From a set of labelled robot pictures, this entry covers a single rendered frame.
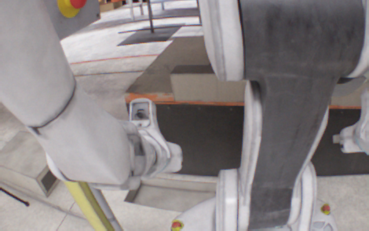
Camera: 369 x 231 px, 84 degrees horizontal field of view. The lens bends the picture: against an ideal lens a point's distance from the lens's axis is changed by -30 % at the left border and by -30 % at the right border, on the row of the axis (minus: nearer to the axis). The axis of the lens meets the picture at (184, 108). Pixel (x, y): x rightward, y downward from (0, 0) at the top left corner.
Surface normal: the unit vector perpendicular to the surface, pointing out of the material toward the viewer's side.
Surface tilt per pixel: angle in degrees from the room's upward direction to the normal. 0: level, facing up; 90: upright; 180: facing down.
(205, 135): 90
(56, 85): 101
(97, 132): 81
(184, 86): 90
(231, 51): 106
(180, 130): 90
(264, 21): 85
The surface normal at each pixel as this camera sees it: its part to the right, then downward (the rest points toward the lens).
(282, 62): -0.04, 0.78
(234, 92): -0.25, 0.51
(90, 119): 0.96, -0.11
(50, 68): 0.96, 0.17
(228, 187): -0.15, -0.73
